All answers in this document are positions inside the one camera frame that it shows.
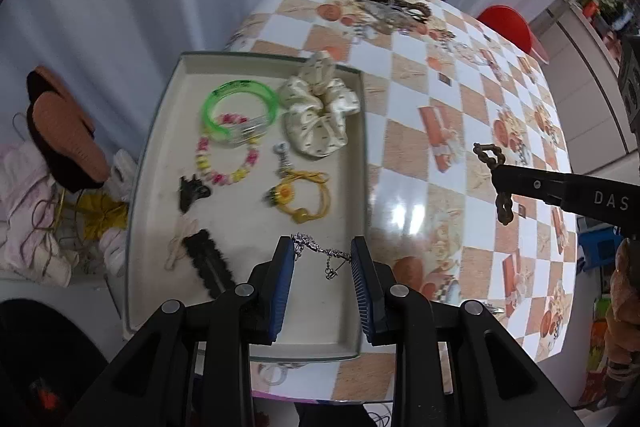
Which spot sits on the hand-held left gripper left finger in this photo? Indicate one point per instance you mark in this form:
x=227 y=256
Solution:
x=282 y=287

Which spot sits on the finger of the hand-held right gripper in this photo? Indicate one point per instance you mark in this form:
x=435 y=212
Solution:
x=530 y=184

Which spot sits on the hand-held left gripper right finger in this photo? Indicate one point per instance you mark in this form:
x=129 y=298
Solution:
x=362 y=292

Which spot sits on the black fuzzy hair clip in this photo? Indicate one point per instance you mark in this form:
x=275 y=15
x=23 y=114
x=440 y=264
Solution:
x=205 y=257

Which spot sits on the beige bow hair clip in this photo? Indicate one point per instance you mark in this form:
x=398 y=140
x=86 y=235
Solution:
x=175 y=252

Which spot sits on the black claw hair clip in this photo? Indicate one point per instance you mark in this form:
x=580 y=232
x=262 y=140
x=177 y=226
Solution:
x=190 y=193

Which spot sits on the cream satin scrunchie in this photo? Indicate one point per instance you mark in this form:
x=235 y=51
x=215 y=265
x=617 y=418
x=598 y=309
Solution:
x=310 y=127

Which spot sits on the grey shallow tray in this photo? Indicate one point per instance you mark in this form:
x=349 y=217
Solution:
x=165 y=147

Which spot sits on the green translucent bangle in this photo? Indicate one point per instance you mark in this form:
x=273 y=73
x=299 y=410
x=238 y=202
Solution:
x=212 y=99

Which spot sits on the person's right hand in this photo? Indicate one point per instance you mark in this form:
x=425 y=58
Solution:
x=625 y=292

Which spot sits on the blue plastic stool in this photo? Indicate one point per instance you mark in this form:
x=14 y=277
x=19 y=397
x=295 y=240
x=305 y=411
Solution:
x=600 y=249

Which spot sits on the checkered printed tablecloth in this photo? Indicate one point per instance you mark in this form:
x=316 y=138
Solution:
x=450 y=107

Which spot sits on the white cabinet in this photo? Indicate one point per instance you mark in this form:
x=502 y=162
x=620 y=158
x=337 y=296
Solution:
x=585 y=57

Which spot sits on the red plastic chair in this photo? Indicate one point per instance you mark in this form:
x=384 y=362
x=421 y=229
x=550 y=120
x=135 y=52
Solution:
x=505 y=24

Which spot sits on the yellow cloth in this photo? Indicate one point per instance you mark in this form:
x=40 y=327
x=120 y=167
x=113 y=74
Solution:
x=100 y=212

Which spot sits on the white cloth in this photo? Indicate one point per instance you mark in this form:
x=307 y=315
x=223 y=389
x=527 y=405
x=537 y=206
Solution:
x=120 y=167

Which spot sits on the pink cloth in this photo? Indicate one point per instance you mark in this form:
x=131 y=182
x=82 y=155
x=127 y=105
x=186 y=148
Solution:
x=20 y=207

